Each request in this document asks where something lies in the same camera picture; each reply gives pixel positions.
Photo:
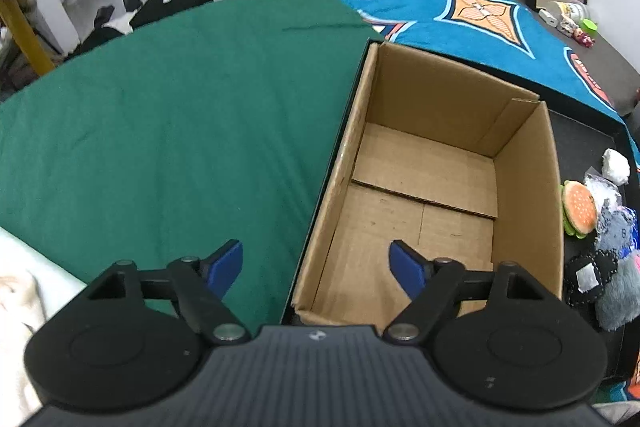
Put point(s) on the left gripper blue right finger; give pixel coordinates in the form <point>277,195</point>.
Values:
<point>435,288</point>

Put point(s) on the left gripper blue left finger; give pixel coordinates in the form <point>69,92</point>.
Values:
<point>195,288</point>

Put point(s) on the hamburger plush toy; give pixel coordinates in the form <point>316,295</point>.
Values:
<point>580,214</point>

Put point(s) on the grey fluffy plush toy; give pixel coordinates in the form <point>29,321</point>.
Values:
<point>619,303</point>

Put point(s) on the denim fabric toy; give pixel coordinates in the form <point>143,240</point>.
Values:
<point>617,230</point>

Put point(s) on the clear plastic bag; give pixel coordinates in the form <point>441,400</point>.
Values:
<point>604,192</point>

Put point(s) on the white cloth ball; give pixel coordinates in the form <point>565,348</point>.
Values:
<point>615,167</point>

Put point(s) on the black felt patch toy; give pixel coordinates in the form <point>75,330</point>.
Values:
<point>586,275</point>

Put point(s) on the brown cardboard box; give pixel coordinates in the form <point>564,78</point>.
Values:
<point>454,162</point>

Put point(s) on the green cloth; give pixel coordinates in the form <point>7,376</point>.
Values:
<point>216,123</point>

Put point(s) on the blue patterned blanket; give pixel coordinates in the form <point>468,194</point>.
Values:
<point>501,35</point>

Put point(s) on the yellow table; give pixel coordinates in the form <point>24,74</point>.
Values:
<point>13,17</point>

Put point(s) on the red small toys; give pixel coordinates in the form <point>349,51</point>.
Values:
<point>583,38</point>

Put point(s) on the green cup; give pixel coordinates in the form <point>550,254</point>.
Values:
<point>589,26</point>

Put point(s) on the white container with label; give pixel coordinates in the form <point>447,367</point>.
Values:
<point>575,10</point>

